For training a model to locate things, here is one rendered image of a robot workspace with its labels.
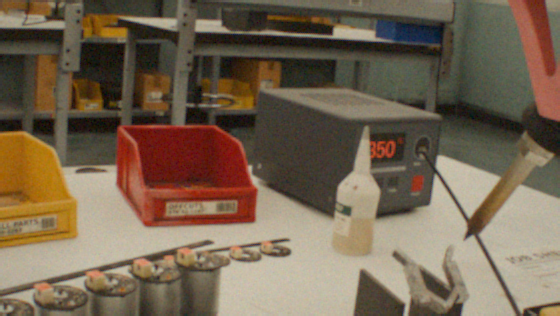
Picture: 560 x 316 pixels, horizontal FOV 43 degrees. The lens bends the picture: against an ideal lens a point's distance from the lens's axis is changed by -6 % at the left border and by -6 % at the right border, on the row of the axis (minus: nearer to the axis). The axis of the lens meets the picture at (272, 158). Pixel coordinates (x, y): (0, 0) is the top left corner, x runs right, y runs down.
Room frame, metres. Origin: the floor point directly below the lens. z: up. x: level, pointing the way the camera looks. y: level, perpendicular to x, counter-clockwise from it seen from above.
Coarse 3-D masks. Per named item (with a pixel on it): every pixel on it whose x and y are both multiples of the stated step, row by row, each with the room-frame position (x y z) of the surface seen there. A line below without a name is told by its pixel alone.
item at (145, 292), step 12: (132, 276) 0.33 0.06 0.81; (168, 276) 0.33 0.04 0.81; (144, 288) 0.32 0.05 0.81; (156, 288) 0.32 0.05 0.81; (168, 288) 0.33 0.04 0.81; (180, 288) 0.34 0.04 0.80; (144, 300) 0.32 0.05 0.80; (156, 300) 0.32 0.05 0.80; (168, 300) 0.33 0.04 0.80; (144, 312) 0.32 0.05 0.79; (156, 312) 0.32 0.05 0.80; (168, 312) 0.33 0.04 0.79
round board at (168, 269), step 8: (152, 264) 0.34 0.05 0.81; (160, 264) 0.34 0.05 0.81; (168, 264) 0.35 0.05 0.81; (168, 272) 0.34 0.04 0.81; (176, 272) 0.34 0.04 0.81; (144, 280) 0.32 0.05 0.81; (152, 280) 0.32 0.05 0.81; (160, 280) 0.32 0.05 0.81; (168, 280) 0.33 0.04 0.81; (176, 280) 0.33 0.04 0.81
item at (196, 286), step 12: (192, 276) 0.35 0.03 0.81; (204, 276) 0.35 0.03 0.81; (216, 276) 0.35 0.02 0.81; (192, 288) 0.35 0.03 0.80; (204, 288) 0.35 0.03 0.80; (216, 288) 0.35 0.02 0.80; (180, 300) 0.35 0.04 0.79; (192, 300) 0.34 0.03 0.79; (204, 300) 0.35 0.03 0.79; (216, 300) 0.35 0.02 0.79; (180, 312) 0.35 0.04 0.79; (192, 312) 0.35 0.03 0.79; (204, 312) 0.35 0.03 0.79; (216, 312) 0.35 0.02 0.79
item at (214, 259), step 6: (204, 252) 0.37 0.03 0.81; (174, 258) 0.36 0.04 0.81; (210, 258) 0.36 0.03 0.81; (216, 258) 0.36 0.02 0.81; (180, 264) 0.35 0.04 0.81; (198, 264) 0.35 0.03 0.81; (204, 264) 0.35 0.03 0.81; (216, 264) 0.35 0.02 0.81; (222, 264) 0.35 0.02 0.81; (192, 270) 0.34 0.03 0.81; (198, 270) 0.34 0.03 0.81; (204, 270) 0.35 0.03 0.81; (210, 270) 0.35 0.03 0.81
